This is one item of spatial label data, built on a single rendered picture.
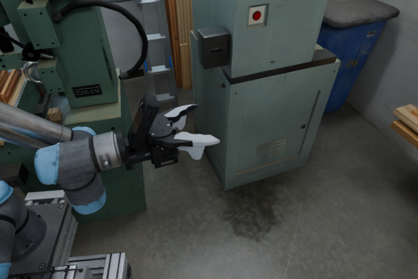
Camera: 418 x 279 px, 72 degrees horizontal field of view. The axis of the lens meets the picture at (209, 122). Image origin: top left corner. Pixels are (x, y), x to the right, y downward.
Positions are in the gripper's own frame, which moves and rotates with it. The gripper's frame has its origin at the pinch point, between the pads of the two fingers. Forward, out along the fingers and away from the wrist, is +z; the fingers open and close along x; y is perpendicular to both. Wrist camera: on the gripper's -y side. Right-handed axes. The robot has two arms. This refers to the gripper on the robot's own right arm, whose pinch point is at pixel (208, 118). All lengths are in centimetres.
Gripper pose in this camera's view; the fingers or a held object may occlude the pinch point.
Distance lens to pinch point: 64.0
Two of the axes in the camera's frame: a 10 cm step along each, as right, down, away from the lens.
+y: 0.4, 8.2, 5.7
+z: 9.4, -2.3, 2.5
